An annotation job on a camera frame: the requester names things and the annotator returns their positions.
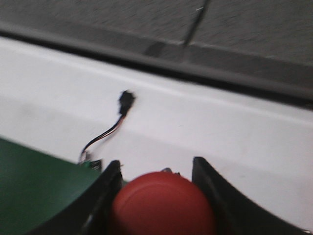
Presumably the red mushroom push button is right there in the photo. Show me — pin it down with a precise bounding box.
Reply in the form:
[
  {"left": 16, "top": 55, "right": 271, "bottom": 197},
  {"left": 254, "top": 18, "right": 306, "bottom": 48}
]
[{"left": 108, "top": 171, "right": 217, "bottom": 235}]

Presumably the green conveyor belt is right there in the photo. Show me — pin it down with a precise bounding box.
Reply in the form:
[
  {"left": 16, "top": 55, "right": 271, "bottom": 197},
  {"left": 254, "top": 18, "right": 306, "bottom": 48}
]
[{"left": 0, "top": 139, "right": 102, "bottom": 235}]

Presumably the black sensor cable with plug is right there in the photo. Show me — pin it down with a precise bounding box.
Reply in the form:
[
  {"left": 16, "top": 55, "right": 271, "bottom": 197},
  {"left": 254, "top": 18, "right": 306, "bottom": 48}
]
[{"left": 78, "top": 90, "right": 136, "bottom": 169}]

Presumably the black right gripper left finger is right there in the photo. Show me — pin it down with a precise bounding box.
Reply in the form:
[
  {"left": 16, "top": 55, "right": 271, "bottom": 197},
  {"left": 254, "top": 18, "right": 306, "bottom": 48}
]
[{"left": 29, "top": 160, "right": 122, "bottom": 235}]

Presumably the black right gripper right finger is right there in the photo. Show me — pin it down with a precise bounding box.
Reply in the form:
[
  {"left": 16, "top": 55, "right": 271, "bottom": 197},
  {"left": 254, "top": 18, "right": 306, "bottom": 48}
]
[{"left": 192, "top": 157, "right": 313, "bottom": 235}]

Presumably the grey stone countertop slab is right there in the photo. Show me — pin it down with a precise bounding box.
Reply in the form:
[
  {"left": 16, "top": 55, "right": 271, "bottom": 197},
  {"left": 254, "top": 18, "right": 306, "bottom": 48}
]
[{"left": 0, "top": 0, "right": 204, "bottom": 61}]

